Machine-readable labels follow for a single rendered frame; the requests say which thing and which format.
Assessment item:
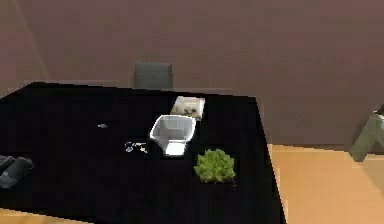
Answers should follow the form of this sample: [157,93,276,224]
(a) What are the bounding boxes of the white printed book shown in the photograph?
[169,95,207,122]

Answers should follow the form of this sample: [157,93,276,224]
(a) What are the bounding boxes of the white bowl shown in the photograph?
[149,114,197,157]

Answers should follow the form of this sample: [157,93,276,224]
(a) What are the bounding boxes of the green lettuce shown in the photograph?
[193,148,237,184]

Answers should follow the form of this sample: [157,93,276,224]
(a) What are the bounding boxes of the black table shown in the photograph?
[0,81,288,224]

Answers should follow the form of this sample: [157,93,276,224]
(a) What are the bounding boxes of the grey green furniture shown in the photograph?
[348,103,384,163]

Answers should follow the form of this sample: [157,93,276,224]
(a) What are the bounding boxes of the silver key ring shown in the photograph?
[124,141,149,154]

